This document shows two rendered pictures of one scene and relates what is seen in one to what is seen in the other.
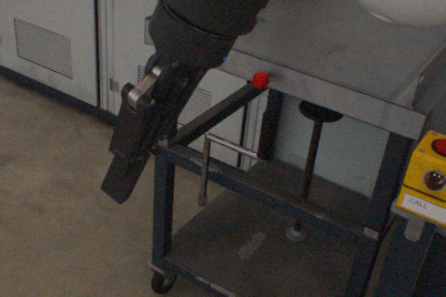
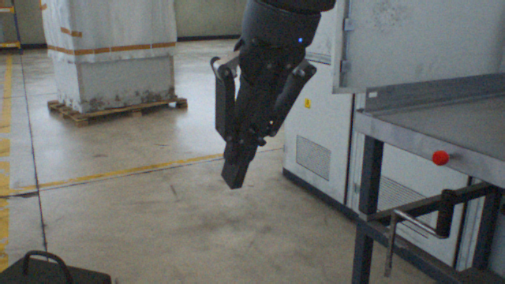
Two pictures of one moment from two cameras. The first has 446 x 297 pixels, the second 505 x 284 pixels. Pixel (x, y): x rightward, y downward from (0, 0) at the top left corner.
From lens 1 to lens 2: 0.27 m
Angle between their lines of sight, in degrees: 33
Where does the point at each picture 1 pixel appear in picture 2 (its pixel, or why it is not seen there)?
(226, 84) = not seen: hidden behind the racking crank
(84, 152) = (325, 235)
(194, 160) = (386, 235)
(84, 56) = (338, 164)
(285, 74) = (465, 155)
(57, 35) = (323, 147)
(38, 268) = not seen: outside the picture
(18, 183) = (270, 246)
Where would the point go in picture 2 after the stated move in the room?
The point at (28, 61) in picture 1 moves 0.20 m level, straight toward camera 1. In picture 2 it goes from (301, 166) to (298, 178)
